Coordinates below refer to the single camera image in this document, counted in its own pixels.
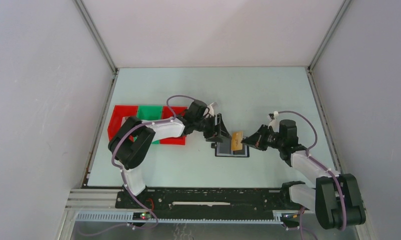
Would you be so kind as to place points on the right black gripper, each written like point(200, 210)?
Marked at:
point(257, 140)

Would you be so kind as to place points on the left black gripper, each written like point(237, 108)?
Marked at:
point(220, 131)

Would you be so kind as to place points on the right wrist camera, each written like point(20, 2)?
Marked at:
point(273, 120)

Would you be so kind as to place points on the black leather card holder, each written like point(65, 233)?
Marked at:
point(224, 150)

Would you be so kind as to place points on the red plastic bin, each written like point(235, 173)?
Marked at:
point(118, 117)
point(173, 130)

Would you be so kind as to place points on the left red plastic bin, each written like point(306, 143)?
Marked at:
point(118, 117)

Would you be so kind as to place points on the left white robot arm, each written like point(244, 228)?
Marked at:
point(130, 145)

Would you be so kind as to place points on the green plastic bin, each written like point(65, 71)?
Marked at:
point(149, 112)

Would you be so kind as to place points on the aluminium frame rail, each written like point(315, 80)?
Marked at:
point(89, 199)

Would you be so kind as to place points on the right red plastic bin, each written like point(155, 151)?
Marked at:
point(173, 130)

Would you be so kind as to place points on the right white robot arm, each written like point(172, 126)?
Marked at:
point(335, 198)

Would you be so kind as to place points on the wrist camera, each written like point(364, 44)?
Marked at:
point(273, 120)
point(210, 110)

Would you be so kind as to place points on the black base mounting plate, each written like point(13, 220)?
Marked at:
point(210, 204)

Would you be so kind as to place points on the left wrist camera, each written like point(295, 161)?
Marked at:
point(210, 110)

